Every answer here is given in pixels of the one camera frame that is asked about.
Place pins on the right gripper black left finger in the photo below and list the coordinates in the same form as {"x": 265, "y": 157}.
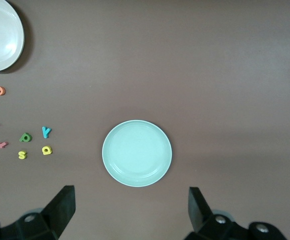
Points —
{"x": 57, "y": 212}

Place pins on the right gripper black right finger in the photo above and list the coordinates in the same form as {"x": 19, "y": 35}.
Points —
{"x": 200, "y": 212}

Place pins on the yellow letter o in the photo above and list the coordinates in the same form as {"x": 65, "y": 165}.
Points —
{"x": 50, "y": 152}

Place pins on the teal letter v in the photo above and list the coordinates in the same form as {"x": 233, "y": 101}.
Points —
{"x": 45, "y": 133}

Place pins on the green foam letter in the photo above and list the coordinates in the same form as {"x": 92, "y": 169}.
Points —
{"x": 22, "y": 139}

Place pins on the yellow foam letter s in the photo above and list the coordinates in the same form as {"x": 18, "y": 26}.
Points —
{"x": 22, "y": 154}

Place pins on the green plate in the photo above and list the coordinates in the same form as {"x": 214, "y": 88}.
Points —
{"x": 137, "y": 153}

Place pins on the pink foam letter f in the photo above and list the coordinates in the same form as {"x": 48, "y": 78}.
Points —
{"x": 1, "y": 145}

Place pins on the brown table cover mat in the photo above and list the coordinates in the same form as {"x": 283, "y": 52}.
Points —
{"x": 210, "y": 75}

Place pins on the beige plate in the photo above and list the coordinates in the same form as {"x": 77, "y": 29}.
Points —
{"x": 0, "y": 37}

